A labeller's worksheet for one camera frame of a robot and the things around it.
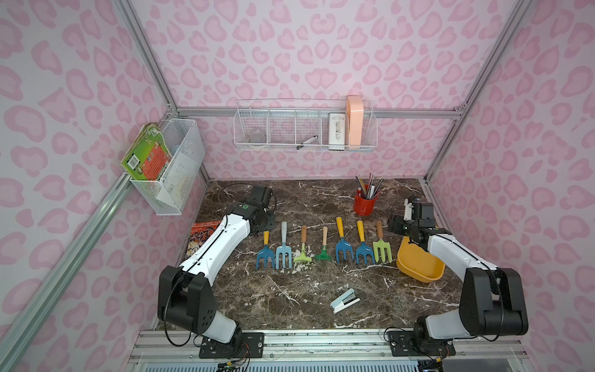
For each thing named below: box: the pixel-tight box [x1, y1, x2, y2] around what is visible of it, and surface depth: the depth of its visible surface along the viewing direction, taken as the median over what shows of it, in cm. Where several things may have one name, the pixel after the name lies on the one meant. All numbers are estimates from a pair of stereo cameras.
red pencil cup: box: [353, 188, 378, 217], surface depth 106 cm
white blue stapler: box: [330, 288, 362, 315], surface depth 82 cm
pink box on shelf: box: [347, 96, 365, 147], surface depth 85 cm
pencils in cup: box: [355, 172, 386, 200], surface depth 103 cm
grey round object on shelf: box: [248, 133, 267, 144], surface depth 99 cm
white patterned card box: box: [328, 113, 346, 152], surface depth 93 cm
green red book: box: [120, 122, 173, 181], surface depth 73 cm
